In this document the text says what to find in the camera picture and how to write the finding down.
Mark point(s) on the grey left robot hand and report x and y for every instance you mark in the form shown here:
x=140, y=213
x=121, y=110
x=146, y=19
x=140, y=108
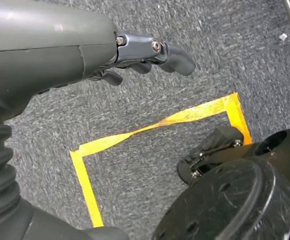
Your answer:
x=47, y=49

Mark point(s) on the twisted yellow floor tape square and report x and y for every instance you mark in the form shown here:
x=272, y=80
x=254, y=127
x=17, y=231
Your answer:
x=85, y=179

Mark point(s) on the white paper scrap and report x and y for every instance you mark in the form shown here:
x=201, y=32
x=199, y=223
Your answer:
x=283, y=36

